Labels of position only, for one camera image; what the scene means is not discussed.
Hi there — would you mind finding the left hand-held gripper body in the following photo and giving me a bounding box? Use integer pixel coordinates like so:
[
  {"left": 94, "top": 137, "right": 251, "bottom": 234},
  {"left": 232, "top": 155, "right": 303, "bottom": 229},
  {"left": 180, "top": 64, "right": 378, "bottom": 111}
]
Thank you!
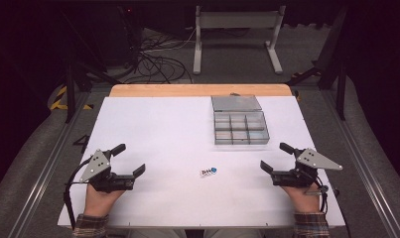
[{"left": 78, "top": 149, "right": 136, "bottom": 194}]

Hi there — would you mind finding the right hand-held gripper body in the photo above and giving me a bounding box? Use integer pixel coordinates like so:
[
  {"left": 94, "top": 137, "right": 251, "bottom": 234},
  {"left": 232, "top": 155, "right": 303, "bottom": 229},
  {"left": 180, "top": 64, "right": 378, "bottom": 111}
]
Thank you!
[{"left": 270, "top": 147, "right": 343, "bottom": 189}]

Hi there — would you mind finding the clear plastic compartment box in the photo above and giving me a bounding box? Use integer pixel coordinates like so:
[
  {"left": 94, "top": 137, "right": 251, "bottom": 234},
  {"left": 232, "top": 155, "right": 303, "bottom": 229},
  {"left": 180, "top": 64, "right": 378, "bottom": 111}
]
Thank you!
[{"left": 209, "top": 94, "right": 271, "bottom": 146}]

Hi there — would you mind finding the small white and blue item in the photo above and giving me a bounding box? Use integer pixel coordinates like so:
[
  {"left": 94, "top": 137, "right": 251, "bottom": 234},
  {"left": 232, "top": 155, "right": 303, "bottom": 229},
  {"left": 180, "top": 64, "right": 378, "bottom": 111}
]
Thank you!
[{"left": 200, "top": 166, "right": 218, "bottom": 178}]

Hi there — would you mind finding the person's right hand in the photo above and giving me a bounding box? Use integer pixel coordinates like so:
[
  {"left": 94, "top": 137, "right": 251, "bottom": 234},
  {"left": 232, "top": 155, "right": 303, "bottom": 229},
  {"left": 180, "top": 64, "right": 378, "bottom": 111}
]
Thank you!
[{"left": 281, "top": 183, "right": 322, "bottom": 214}]

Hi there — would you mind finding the person's left hand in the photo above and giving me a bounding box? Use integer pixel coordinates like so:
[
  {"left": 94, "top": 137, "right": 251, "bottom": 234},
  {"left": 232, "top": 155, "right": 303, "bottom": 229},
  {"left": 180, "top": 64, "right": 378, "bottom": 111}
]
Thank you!
[{"left": 82, "top": 182, "right": 126, "bottom": 218}]

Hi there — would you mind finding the white table cover sheet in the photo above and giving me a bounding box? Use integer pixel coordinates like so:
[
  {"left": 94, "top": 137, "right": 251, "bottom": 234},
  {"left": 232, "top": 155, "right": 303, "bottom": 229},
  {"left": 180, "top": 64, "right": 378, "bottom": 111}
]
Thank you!
[{"left": 57, "top": 95, "right": 346, "bottom": 230}]

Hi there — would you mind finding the yellow and black floor tape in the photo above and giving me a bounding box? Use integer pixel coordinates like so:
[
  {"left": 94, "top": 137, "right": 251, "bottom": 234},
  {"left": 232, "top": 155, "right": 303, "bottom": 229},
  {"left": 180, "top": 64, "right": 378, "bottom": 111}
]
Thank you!
[{"left": 49, "top": 85, "right": 95, "bottom": 111}]

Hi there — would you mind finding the black tripod stand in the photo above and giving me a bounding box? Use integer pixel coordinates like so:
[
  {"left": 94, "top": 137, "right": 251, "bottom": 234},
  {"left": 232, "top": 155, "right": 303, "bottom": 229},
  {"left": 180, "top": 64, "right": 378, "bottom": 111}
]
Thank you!
[
  {"left": 57, "top": 6, "right": 122, "bottom": 124},
  {"left": 285, "top": 5, "right": 349, "bottom": 122}
]

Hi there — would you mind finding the wooden table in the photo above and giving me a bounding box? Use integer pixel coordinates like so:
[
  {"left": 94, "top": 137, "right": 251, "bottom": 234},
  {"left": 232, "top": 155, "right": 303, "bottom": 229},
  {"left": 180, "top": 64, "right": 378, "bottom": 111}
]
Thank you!
[{"left": 108, "top": 82, "right": 294, "bottom": 98}]

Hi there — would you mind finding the white metal stand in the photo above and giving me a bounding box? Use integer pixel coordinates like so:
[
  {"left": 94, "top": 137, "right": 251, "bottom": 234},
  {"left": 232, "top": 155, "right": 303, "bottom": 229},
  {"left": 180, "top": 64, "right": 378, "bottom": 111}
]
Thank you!
[{"left": 193, "top": 4, "right": 286, "bottom": 75}]

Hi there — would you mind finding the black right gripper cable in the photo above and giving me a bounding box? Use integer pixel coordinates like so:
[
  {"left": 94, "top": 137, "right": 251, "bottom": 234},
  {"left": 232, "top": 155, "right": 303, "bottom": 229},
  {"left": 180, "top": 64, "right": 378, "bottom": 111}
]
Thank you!
[{"left": 315, "top": 176, "right": 341, "bottom": 214}]

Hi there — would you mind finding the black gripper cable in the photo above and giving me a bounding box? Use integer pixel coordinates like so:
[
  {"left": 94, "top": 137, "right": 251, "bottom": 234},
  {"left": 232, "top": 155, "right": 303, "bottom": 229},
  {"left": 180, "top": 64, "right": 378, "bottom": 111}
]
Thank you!
[
  {"left": 63, "top": 156, "right": 93, "bottom": 230},
  {"left": 315, "top": 176, "right": 341, "bottom": 214}
]

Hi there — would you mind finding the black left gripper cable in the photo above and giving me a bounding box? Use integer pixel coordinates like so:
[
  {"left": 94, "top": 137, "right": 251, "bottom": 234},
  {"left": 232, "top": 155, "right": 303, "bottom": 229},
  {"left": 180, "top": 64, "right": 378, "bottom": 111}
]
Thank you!
[{"left": 63, "top": 156, "right": 93, "bottom": 230}]

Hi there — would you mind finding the metal floor rail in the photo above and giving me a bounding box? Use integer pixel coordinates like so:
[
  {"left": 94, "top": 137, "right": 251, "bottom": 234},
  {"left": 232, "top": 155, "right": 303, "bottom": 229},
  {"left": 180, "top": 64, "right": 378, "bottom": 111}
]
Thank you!
[
  {"left": 7, "top": 91, "right": 91, "bottom": 238},
  {"left": 321, "top": 88, "right": 400, "bottom": 238}
]

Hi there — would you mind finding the bundle of black floor cables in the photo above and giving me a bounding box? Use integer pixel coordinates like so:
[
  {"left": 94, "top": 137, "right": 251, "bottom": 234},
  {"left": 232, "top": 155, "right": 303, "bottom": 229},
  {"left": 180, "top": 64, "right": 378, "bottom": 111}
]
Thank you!
[{"left": 133, "top": 29, "right": 195, "bottom": 84}]

